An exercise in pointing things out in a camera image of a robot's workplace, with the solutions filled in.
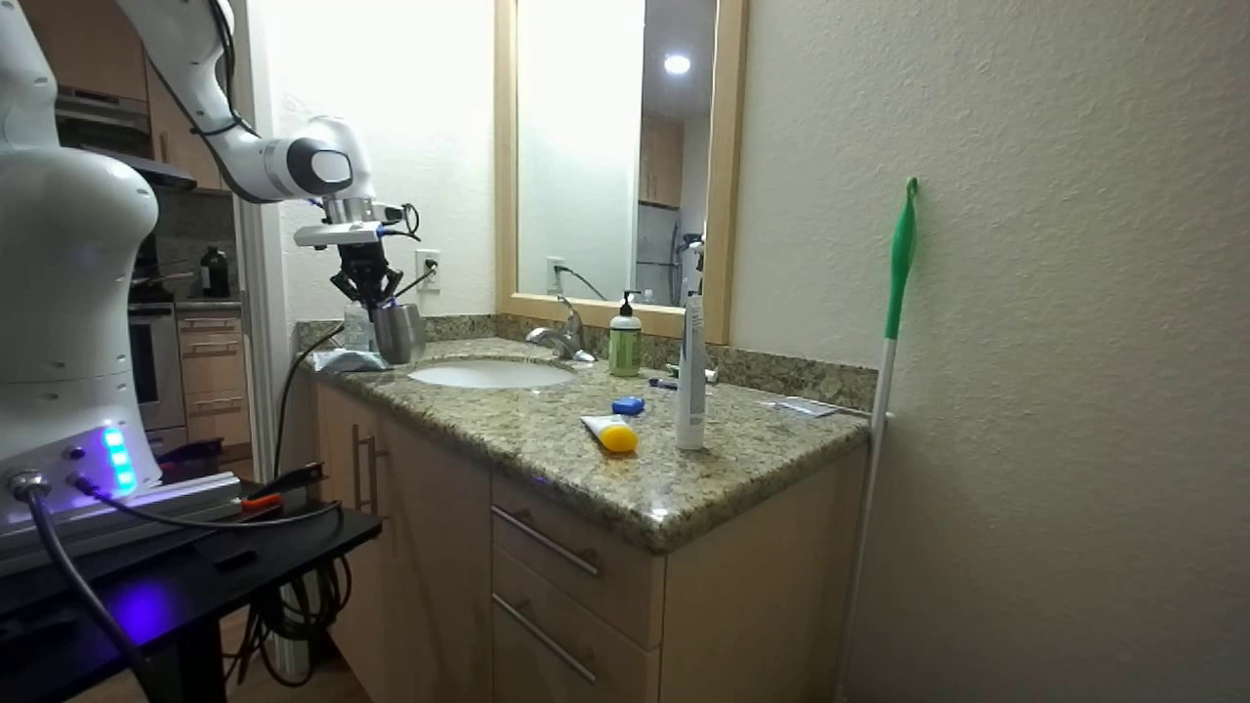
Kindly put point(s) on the orange black clamp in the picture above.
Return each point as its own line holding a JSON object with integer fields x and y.
{"x": 278, "y": 495}

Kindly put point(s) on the grey razor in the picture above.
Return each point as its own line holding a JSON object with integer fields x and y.
{"x": 678, "y": 381}

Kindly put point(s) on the granite vanity cabinet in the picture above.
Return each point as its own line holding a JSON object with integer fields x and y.
{"x": 729, "y": 600}

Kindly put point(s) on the chrome faucet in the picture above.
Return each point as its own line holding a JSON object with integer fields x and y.
{"x": 563, "y": 333}

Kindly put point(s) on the soap dispenser bottle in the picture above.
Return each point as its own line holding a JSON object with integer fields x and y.
{"x": 690, "y": 352}

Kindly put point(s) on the white wall outlet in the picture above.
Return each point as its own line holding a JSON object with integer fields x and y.
{"x": 428, "y": 273}

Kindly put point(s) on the metal toothbrush cup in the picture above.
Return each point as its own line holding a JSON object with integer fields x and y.
{"x": 390, "y": 338}

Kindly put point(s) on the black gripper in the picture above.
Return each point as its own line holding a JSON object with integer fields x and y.
{"x": 363, "y": 273}

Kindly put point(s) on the black robot table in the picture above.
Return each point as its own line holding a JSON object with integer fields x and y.
{"x": 195, "y": 572}

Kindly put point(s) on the clear plastic packet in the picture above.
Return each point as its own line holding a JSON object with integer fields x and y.
{"x": 810, "y": 408}

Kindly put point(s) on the green soap pump bottle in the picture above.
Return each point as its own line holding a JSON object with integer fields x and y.
{"x": 625, "y": 347}

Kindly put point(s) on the clear plastic solution bottle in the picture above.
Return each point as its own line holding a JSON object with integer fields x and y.
{"x": 350, "y": 363}

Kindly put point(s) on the aluminium robot base mount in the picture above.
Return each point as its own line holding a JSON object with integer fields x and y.
{"x": 130, "y": 503}

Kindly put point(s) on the white oval sink basin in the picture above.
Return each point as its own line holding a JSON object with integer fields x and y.
{"x": 491, "y": 377}

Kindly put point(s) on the yellow sponge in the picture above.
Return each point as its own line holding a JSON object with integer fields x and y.
{"x": 614, "y": 438}

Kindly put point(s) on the wood framed mirror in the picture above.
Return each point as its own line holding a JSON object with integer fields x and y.
{"x": 609, "y": 160}

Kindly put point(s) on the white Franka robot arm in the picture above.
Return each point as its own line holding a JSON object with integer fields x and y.
{"x": 65, "y": 286}

